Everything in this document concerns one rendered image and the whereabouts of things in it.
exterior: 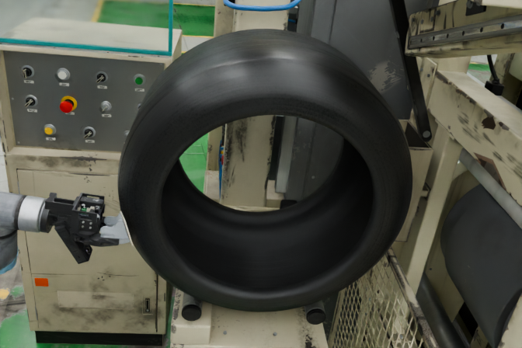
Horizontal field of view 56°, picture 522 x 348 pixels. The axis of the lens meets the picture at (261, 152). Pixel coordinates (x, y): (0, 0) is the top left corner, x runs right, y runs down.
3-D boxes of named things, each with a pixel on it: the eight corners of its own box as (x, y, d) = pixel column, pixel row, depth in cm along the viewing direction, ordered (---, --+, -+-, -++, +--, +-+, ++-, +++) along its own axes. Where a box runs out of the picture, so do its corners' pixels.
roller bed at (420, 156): (342, 202, 156) (360, 116, 143) (387, 204, 158) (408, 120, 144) (356, 239, 139) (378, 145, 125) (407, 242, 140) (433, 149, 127)
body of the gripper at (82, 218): (100, 215, 102) (40, 206, 100) (96, 248, 106) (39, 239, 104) (108, 196, 109) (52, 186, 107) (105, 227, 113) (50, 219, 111)
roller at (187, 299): (200, 231, 140) (188, 223, 139) (210, 221, 139) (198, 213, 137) (193, 325, 109) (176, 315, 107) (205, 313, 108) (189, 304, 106)
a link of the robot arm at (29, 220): (17, 237, 103) (31, 215, 111) (40, 240, 104) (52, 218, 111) (18, 207, 100) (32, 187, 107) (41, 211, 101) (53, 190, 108)
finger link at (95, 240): (117, 243, 105) (75, 237, 103) (116, 249, 105) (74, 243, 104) (122, 230, 109) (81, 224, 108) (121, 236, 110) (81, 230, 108)
